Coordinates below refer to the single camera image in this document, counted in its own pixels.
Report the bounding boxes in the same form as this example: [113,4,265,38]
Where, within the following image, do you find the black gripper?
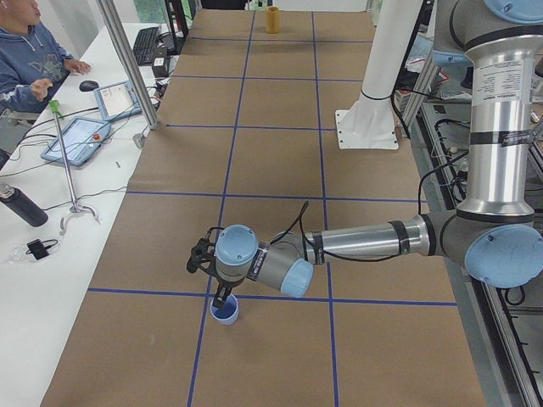
[213,283,232,309]

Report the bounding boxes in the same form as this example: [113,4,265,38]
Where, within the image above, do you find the blue plastic cup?
[210,294,239,326]

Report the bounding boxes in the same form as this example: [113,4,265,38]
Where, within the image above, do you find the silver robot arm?
[210,1,542,308]

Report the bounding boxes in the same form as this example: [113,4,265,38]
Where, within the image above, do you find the tan wooden cup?
[266,6,279,34]

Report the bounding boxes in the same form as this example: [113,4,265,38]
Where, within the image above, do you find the small metal cylinder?
[132,134,145,148]

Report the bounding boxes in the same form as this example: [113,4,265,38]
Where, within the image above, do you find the small black adapter box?
[26,239,59,260]

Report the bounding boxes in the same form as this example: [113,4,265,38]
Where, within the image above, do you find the lower blue teach pendant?
[41,117,111,167]

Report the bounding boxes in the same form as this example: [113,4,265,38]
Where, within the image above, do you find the blue teach pendant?
[41,117,111,167]
[93,81,142,122]

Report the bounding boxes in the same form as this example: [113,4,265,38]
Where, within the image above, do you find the upper blue teach pendant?
[93,81,142,122]

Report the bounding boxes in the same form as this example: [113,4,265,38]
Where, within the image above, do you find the black water bottle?
[1,182,48,227]

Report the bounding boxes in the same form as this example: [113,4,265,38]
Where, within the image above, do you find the black computer mouse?
[79,80,99,92]

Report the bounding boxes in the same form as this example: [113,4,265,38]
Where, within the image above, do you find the reacher grabber tool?
[48,99,100,237]

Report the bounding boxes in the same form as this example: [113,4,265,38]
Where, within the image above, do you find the black keyboard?
[132,26,160,66]

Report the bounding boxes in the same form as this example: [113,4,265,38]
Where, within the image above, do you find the seated person in blue hoodie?
[0,0,92,114]

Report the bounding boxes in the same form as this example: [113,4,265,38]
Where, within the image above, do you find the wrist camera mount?
[186,227,218,277]

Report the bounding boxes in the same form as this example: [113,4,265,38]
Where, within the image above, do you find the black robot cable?
[262,152,472,262]

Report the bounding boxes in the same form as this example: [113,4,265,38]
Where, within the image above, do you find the white camera mast column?
[335,0,423,150]

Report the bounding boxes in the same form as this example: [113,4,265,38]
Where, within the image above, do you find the aluminium frame post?
[96,0,159,130]

